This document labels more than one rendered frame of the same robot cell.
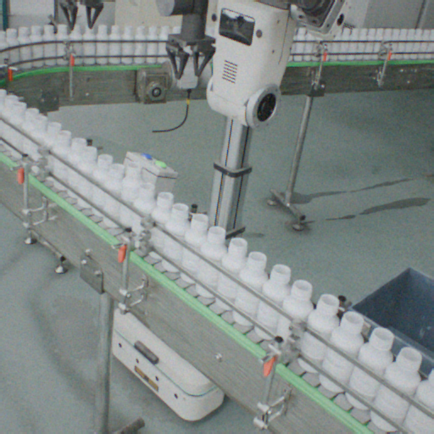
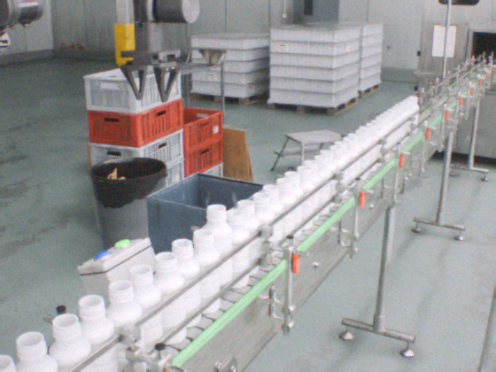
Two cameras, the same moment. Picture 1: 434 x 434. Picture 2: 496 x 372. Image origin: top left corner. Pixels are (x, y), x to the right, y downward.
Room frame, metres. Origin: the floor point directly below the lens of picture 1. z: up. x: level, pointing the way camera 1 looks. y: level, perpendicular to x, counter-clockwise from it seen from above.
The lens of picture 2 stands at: (1.46, 1.23, 1.59)
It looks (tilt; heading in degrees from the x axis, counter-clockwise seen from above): 19 degrees down; 259
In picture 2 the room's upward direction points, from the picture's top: straight up
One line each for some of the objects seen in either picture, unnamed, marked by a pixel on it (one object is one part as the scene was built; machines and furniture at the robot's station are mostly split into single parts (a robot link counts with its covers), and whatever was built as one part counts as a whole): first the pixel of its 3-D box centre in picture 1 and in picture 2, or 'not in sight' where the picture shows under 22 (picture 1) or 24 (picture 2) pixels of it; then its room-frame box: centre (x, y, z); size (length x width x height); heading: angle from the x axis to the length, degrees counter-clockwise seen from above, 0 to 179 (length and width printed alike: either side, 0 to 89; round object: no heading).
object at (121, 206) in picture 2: not in sight; (131, 218); (1.51, -1.93, 0.32); 0.45 x 0.45 x 0.64
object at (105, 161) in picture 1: (104, 186); (183, 283); (1.39, 0.31, 1.08); 0.06 x 0.06 x 0.17
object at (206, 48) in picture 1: (195, 58); (143, 77); (1.44, 0.11, 1.44); 0.07 x 0.07 x 0.09; 49
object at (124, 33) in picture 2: not in sight; (127, 51); (1.52, -10.27, 0.55); 0.40 x 0.40 x 1.10; 49
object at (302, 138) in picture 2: not in sight; (307, 154); (-0.08, -3.45, 0.21); 0.61 x 0.47 x 0.41; 103
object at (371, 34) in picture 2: not in sight; (345, 57); (-2.19, -8.00, 0.59); 1.25 x 1.03 x 1.17; 50
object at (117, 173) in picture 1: (115, 196); (204, 271); (1.34, 0.27, 1.08); 0.06 x 0.06 x 0.17
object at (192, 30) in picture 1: (193, 28); (149, 41); (1.42, 0.12, 1.51); 0.10 x 0.07 x 0.07; 139
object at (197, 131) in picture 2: not in sight; (184, 128); (1.06, -3.22, 0.55); 0.61 x 0.41 x 0.22; 52
